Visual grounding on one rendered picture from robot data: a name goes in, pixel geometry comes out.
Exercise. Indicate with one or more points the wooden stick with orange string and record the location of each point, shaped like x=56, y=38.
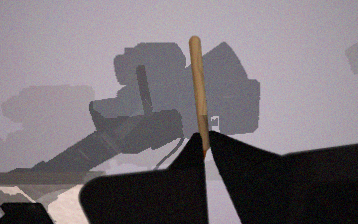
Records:
x=199, y=90

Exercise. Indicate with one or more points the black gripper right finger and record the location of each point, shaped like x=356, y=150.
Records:
x=269, y=188

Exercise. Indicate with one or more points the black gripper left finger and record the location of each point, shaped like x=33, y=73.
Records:
x=177, y=193

